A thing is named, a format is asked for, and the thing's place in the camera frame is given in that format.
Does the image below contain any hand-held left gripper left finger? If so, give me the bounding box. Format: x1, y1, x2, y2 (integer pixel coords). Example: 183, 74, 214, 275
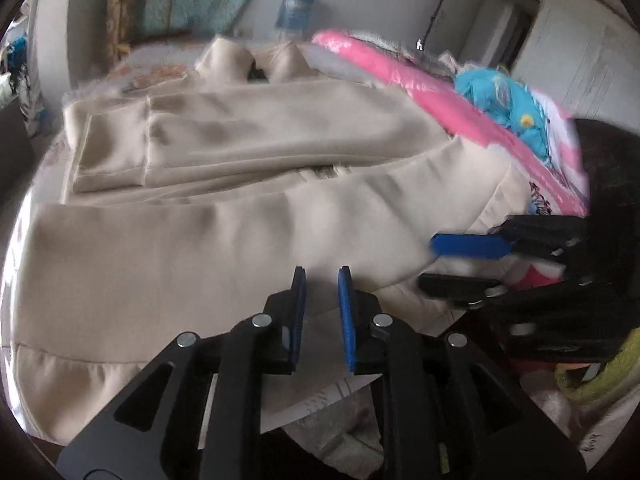
56, 266, 308, 480

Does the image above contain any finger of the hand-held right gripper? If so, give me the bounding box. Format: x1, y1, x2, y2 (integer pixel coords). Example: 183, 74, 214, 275
431, 215, 589, 262
417, 274, 567, 308

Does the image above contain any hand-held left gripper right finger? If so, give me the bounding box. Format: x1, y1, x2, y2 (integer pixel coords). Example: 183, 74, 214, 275
337, 266, 586, 480

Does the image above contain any beige zip jacket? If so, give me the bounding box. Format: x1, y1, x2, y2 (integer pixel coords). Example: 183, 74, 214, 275
10, 37, 531, 446

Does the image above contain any person's yellow-green fuzzy clothing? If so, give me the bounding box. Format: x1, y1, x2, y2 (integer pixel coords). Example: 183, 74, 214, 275
555, 330, 640, 403

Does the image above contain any light blue garment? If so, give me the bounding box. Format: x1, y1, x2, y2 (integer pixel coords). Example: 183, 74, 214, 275
455, 67, 556, 161

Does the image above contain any pink floral blanket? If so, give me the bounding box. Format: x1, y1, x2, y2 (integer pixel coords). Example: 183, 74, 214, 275
312, 27, 591, 291

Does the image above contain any grey patterned cloth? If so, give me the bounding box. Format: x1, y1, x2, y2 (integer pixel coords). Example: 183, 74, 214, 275
350, 32, 461, 76

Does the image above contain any white door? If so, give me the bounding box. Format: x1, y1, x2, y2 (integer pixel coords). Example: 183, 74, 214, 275
515, 0, 640, 126

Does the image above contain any blue water jug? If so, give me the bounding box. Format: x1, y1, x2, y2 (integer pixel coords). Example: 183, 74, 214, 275
277, 0, 317, 31

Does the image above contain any wooden chair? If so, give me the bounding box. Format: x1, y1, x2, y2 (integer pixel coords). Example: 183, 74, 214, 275
107, 0, 178, 61

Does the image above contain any black hanging cable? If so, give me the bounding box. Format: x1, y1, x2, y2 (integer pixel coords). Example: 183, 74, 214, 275
425, 0, 461, 48

